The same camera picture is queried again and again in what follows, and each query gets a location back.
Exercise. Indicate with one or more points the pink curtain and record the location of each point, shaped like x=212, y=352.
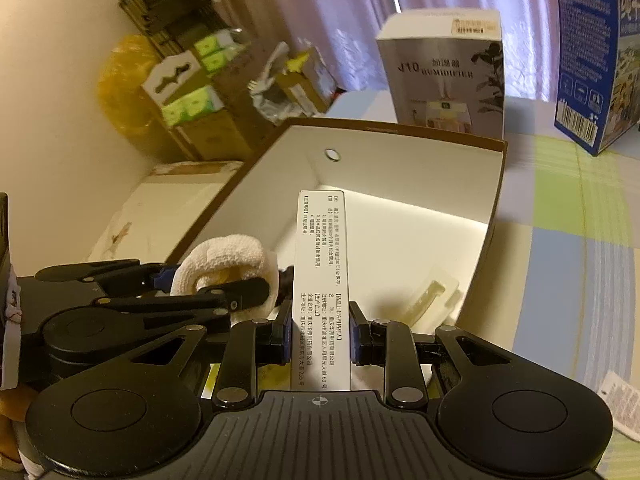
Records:
x=350, y=15

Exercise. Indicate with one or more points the yellow plastic bag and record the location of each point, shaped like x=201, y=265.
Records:
x=125, y=85

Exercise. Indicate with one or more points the slim white medicine box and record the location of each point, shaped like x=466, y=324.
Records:
x=320, y=270

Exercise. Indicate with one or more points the flat white cardboard box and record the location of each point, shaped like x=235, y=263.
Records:
x=155, y=210

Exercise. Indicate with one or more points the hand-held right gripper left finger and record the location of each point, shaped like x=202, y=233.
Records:
x=286, y=335

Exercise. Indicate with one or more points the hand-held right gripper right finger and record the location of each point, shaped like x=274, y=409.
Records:
x=356, y=335

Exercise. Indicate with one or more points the checked bed sheet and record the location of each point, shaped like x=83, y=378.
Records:
x=560, y=260

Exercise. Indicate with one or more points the clear plastic tray insert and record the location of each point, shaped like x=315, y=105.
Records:
x=432, y=302

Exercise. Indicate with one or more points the blue printed carton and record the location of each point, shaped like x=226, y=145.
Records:
x=595, y=55

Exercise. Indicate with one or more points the white humidifier box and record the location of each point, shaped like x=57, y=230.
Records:
x=440, y=75

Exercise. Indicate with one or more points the white printed tube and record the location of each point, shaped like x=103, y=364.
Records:
x=622, y=405

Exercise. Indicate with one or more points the brown cardboard storage box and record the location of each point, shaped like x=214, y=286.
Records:
x=400, y=195

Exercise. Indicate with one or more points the open brown cardboard box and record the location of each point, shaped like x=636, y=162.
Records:
x=295, y=85

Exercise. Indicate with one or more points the black folding step ladder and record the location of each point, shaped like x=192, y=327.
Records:
x=160, y=5

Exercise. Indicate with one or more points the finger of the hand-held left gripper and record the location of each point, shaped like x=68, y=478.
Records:
x=235, y=292
x=165, y=277

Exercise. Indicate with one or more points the carton of green tissue packs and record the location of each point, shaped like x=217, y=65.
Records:
x=192, y=95

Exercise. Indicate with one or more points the white bandage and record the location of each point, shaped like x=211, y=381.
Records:
x=215, y=260

